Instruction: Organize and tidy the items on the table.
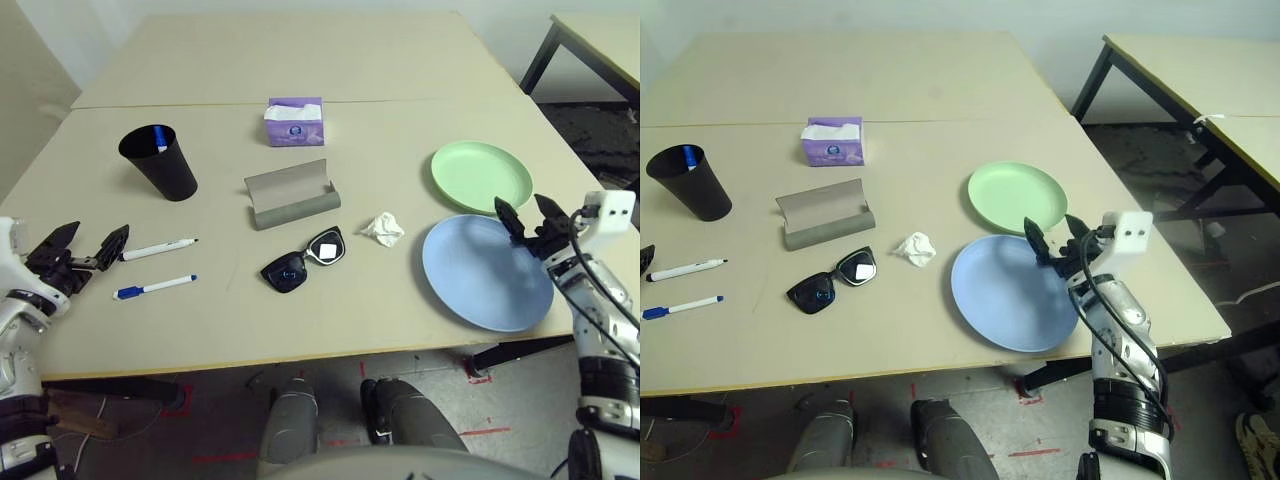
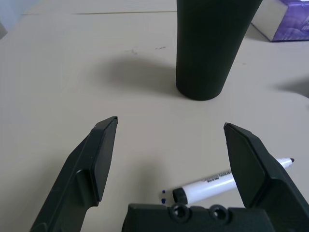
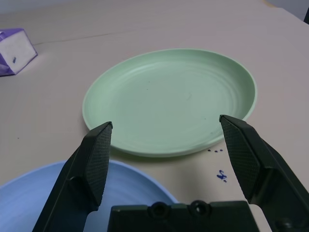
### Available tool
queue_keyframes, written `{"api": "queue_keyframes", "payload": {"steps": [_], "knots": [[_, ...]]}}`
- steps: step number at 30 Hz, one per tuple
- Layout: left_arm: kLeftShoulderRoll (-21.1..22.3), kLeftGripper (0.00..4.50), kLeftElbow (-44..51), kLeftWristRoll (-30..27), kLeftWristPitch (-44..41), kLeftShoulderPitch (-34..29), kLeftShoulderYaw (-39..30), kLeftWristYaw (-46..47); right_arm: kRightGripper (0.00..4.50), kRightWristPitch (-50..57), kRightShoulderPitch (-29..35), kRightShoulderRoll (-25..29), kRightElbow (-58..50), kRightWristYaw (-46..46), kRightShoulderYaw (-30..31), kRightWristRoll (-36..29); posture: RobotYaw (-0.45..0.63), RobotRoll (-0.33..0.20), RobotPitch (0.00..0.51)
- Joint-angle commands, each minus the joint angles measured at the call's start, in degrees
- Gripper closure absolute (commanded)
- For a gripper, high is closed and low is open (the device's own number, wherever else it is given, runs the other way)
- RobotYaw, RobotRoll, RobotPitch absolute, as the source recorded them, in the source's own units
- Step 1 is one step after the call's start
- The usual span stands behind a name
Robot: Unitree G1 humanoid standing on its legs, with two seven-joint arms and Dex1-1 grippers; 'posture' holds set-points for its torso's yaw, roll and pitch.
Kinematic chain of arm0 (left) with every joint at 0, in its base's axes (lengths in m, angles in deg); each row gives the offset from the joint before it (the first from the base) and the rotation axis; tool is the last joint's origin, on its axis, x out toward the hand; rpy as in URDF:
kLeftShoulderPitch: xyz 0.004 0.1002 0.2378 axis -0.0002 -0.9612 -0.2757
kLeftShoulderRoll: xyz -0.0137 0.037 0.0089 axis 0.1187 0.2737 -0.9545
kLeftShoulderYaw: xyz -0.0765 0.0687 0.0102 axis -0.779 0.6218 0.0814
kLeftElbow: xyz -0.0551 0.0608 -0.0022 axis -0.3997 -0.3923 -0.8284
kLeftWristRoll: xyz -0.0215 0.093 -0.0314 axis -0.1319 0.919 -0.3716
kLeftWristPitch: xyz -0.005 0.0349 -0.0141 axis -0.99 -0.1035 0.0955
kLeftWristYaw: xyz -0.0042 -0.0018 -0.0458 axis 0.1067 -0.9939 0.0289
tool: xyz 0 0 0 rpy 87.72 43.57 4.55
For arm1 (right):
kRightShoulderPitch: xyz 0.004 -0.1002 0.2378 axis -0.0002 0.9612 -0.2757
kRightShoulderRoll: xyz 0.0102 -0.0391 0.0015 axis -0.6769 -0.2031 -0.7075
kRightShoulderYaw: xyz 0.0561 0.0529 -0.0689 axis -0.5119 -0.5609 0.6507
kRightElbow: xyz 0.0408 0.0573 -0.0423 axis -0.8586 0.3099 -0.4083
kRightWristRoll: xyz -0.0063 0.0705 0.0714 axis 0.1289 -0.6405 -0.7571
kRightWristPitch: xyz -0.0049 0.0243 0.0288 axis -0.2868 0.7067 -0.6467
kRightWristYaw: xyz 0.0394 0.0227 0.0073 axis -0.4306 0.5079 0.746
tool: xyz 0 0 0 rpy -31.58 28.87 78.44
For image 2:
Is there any black cup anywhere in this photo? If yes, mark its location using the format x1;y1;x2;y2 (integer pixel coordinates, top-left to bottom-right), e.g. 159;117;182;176
175;0;263;101

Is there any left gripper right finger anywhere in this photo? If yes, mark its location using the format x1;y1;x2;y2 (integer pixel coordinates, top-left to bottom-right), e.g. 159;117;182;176
224;122;309;232

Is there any purple tissue box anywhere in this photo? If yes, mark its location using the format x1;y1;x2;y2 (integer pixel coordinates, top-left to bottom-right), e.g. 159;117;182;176
251;0;309;43

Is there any white marker with black tip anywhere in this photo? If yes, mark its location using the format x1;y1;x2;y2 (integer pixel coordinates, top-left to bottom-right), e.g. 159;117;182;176
172;157;295;205

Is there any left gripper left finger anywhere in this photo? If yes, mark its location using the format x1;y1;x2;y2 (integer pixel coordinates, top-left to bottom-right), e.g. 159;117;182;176
30;116;118;232

